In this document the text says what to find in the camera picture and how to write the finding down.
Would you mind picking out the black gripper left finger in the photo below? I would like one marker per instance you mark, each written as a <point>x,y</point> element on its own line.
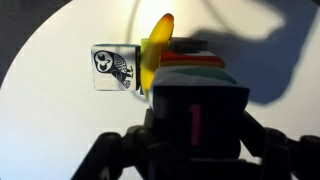
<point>116,156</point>

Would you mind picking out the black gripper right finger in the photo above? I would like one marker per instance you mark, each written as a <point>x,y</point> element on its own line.
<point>286,156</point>

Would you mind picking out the white owl picture block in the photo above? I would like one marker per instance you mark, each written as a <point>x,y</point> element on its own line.
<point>113,68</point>

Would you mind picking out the small green block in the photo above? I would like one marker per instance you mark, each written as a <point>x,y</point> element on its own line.
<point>143,45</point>

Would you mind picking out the grey and pink block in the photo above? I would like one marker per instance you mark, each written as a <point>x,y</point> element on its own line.
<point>188,45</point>

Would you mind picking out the yellow toy banana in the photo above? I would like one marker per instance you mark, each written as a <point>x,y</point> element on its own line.
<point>155,53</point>

